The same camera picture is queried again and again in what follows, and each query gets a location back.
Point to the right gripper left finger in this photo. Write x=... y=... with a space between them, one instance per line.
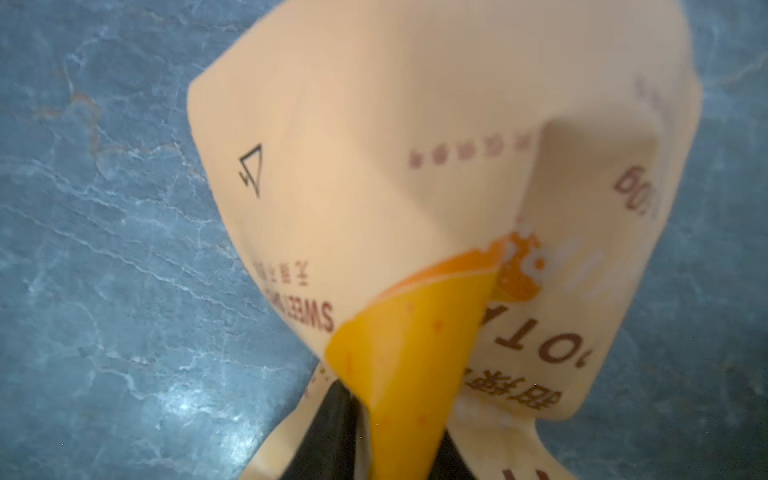
x=328 y=449

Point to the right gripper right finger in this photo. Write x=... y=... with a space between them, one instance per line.
x=448 y=463

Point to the beige sweet potato snack bag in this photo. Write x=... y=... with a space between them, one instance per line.
x=452 y=205

